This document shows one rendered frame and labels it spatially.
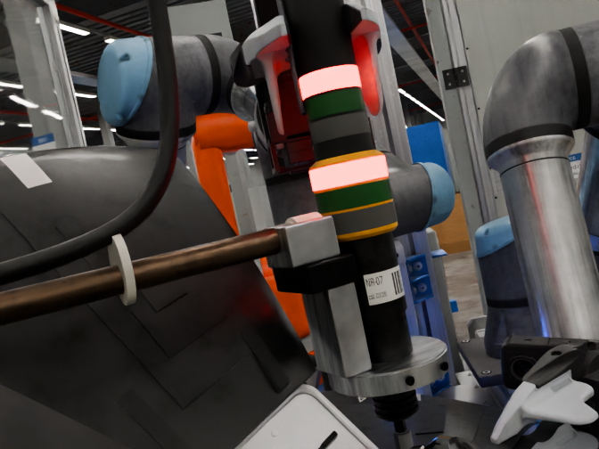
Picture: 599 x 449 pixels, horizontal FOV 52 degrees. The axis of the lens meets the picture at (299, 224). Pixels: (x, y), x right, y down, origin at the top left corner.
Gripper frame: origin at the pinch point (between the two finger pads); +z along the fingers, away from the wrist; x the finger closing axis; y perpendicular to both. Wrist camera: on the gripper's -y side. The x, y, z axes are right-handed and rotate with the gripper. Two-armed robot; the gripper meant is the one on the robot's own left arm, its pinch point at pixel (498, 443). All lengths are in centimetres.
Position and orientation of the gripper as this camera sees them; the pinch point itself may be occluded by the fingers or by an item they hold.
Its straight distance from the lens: 50.2
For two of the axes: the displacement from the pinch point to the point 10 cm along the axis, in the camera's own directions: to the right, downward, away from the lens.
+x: 1.5, 9.8, 1.5
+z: -8.3, 2.1, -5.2
